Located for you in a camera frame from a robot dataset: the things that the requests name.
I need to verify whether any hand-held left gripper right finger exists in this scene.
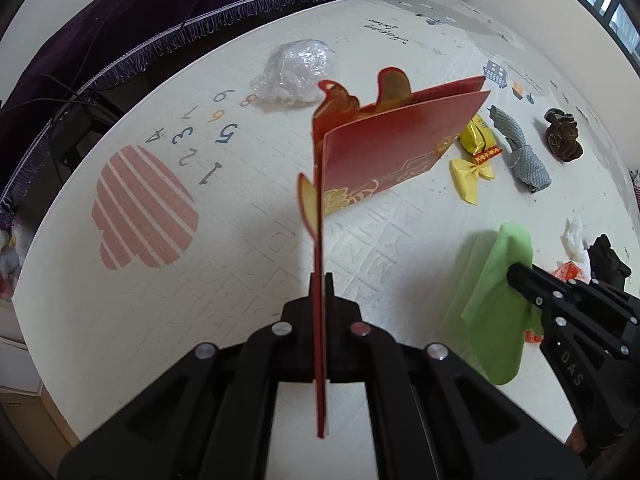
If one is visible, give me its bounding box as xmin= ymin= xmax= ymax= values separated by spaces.
xmin=326 ymin=272 xmax=587 ymax=480

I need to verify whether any orange snack wrapper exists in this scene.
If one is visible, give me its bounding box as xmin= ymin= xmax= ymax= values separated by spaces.
xmin=524 ymin=261 xmax=587 ymax=345

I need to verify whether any window frame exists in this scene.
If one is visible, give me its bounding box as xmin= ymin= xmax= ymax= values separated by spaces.
xmin=535 ymin=0 xmax=640 ymax=63

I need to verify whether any yellow cloth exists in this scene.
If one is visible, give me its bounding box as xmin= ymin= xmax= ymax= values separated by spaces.
xmin=449 ymin=157 xmax=496 ymax=206

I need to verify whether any pile of plush toys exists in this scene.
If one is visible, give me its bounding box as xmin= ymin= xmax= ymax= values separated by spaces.
xmin=0 ymin=225 xmax=27 ymax=303

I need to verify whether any green cloth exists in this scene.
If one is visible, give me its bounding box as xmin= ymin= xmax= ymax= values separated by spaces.
xmin=461 ymin=222 xmax=545 ymax=386

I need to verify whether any white crumpled tissue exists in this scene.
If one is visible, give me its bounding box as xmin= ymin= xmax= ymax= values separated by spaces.
xmin=562 ymin=217 xmax=592 ymax=278

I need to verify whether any black cloth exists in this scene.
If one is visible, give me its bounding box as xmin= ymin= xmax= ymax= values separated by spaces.
xmin=586 ymin=234 xmax=633 ymax=291

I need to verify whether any white printed play mat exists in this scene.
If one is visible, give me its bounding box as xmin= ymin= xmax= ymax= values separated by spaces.
xmin=11 ymin=0 xmax=640 ymax=461

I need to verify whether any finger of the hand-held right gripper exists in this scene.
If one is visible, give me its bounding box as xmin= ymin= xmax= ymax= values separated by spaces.
xmin=570 ymin=277 xmax=640 ymax=332
xmin=507 ymin=262 xmax=634 ymax=359

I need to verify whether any brown crumpled cloth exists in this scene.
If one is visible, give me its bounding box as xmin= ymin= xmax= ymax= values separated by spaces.
xmin=543 ymin=108 xmax=584 ymax=163

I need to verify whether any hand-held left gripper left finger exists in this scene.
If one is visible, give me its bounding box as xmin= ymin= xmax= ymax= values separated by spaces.
xmin=57 ymin=271 xmax=318 ymax=480

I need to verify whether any purple fringed blanket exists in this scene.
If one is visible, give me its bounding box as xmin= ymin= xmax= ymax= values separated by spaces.
xmin=0 ymin=0 xmax=431 ymax=231

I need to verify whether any grey knitted cloth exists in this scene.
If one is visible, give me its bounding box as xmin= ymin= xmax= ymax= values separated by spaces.
xmin=487 ymin=105 xmax=552 ymax=194

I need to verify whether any clear crumpled plastic bag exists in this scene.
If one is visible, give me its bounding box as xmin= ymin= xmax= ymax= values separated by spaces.
xmin=250 ymin=39 xmax=337 ymax=108

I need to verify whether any yellow snack packet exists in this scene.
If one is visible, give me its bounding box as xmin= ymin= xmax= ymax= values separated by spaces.
xmin=459 ymin=114 xmax=502 ymax=162

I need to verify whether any black cable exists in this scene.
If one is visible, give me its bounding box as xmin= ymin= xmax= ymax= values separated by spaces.
xmin=2 ymin=72 xmax=103 ymax=113

